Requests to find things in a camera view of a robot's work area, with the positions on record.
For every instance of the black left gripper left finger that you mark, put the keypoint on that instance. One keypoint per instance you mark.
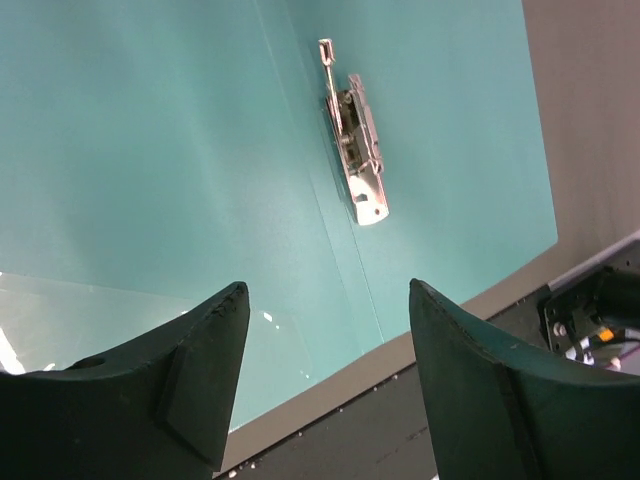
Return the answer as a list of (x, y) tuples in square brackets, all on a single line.
[(158, 406)]

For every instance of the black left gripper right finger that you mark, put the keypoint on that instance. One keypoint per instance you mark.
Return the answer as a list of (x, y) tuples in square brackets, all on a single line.
[(500, 408)]

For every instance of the teal plastic file folder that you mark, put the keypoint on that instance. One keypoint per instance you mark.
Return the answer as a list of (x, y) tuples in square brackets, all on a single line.
[(152, 152)]

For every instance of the metal folder clip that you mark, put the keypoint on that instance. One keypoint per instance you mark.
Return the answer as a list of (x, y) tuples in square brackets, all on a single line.
[(357, 142)]

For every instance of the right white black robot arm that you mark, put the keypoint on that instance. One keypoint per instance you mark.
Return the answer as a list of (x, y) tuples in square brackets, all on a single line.
[(601, 310)]

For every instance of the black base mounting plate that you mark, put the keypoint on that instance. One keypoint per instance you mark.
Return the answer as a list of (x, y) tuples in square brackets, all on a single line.
[(367, 421)]

